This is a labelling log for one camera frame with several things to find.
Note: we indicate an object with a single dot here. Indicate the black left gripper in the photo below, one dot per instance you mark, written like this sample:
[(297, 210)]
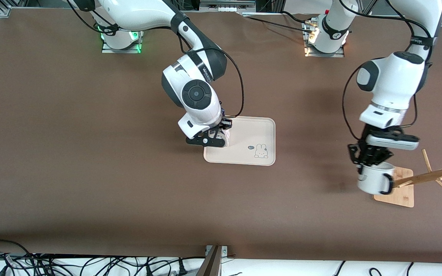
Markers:
[(371, 152)]

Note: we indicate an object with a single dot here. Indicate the brown table cover mat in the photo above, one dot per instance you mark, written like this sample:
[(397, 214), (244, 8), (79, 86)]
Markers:
[(167, 211)]

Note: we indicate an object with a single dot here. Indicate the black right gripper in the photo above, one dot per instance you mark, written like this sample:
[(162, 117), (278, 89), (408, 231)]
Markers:
[(225, 124)]

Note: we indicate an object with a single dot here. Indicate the silver metal corner bracket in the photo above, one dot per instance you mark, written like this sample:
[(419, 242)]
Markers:
[(224, 251)]

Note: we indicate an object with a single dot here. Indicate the blue white milk carton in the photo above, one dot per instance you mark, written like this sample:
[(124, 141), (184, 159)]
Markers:
[(227, 138)]

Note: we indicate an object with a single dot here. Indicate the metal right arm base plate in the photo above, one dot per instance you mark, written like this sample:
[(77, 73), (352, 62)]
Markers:
[(108, 50)]

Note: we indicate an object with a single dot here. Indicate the dark aluminium profile bar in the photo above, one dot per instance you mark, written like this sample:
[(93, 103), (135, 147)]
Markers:
[(211, 264)]

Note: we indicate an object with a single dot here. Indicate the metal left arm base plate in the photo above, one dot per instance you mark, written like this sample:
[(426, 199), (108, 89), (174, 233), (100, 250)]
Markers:
[(309, 53)]

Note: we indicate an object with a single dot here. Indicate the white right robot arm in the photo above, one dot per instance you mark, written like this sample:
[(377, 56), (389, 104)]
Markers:
[(196, 92)]

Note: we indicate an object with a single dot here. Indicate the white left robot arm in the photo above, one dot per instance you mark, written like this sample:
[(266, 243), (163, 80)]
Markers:
[(391, 80)]

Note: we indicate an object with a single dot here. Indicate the white smiley face mug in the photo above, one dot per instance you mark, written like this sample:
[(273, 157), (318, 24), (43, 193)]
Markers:
[(374, 182)]

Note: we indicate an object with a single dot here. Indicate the cream rabbit print tray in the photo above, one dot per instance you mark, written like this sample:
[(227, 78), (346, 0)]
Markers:
[(244, 134)]

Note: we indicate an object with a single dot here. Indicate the wooden mug rack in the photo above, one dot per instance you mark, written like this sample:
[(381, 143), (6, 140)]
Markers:
[(401, 195)]

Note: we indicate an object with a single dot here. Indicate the white power strip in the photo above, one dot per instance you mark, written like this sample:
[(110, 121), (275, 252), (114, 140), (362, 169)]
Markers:
[(226, 7)]

